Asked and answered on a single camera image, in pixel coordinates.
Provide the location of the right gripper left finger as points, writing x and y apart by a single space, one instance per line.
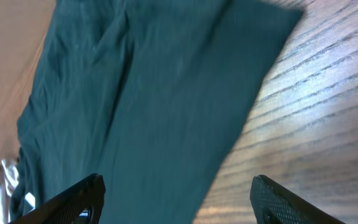
82 203

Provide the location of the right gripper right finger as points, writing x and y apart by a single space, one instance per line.
274 204

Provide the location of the black Nike t-shirt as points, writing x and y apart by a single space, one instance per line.
150 94

